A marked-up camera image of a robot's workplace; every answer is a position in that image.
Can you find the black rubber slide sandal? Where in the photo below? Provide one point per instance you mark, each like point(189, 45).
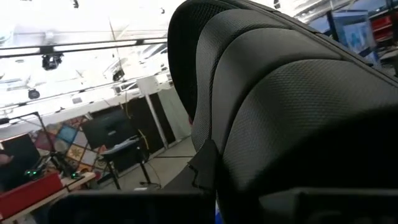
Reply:
point(280, 93)

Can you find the black ceiling rail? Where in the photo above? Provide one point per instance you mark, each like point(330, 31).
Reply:
point(46, 49)

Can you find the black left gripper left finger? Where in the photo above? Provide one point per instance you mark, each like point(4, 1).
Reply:
point(140, 208)

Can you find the blue poster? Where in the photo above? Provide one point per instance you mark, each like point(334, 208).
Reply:
point(354, 34)

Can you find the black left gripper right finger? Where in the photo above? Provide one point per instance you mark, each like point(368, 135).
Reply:
point(342, 207)

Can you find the colourful wall mural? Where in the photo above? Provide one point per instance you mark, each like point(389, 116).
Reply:
point(76, 152)

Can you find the black monitor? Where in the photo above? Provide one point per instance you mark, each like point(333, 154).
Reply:
point(20, 158)

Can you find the person's hand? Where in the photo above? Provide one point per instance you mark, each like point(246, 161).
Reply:
point(4, 159)

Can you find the black ceiling camera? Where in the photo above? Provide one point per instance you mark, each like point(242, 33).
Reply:
point(52, 61)
point(33, 94)

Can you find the red plastic bin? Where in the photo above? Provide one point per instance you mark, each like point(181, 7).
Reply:
point(28, 194)

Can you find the red storage shelf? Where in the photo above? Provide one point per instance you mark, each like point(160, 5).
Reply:
point(382, 28)

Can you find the black television stand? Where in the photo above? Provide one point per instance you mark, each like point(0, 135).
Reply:
point(124, 152)

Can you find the black television screen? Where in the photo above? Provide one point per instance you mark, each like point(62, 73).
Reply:
point(109, 129)

